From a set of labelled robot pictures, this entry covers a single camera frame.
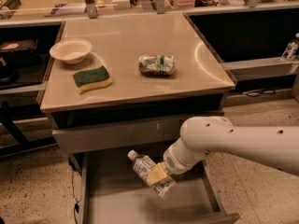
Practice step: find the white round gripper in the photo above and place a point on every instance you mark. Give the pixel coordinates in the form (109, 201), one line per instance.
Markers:
(172, 161)

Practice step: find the blue label plastic bottle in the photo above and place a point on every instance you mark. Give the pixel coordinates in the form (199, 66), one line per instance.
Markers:
(142, 165)

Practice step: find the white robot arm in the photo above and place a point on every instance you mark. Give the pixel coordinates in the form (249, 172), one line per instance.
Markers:
(276, 147)

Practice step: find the grey open bottom drawer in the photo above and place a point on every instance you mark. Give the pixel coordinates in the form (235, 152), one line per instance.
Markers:
(112, 193)

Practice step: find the grey middle drawer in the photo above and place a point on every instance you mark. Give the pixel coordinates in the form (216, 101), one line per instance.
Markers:
(120, 134)

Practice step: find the small bottle on shelf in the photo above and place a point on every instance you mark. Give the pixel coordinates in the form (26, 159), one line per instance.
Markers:
(290, 50)

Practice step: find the crushed green label can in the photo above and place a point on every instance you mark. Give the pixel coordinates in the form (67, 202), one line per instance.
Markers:
(160, 65)

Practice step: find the green yellow sponge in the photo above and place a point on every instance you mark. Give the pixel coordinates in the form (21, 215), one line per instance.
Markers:
(88, 80)

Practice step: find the white bowl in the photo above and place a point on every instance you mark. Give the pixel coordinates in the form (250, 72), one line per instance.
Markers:
(71, 51)

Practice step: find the purple white paper packet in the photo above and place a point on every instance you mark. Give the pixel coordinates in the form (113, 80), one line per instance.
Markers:
(68, 9)

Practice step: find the black coiled wire rack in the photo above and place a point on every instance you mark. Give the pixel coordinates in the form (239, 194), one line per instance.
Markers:
(8, 8)

